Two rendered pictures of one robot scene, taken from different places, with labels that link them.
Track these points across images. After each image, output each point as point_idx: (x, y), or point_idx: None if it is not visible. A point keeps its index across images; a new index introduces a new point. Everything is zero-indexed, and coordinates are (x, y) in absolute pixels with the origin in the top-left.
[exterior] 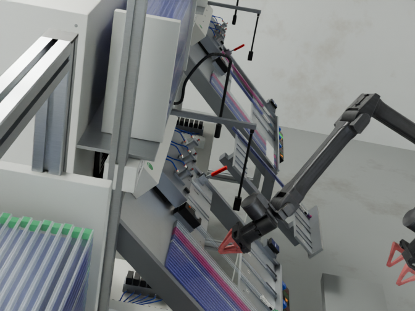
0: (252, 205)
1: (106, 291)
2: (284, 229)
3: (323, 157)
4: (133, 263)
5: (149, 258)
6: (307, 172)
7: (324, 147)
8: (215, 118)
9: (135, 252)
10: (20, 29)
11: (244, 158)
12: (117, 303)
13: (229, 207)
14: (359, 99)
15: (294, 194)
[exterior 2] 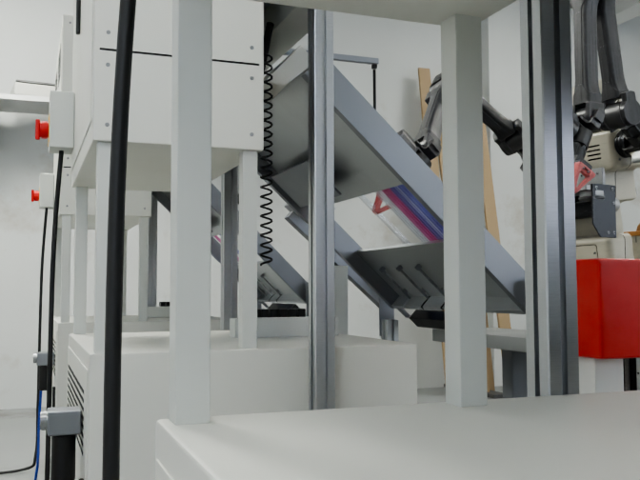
0: (404, 135)
1: (330, 146)
2: (374, 293)
3: (438, 109)
4: (349, 115)
5: (367, 104)
6: (432, 119)
7: (434, 103)
8: (334, 53)
9: (350, 97)
10: None
11: None
12: (265, 317)
13: (337, 223)
14: (438, 76)
15: (432, 135)
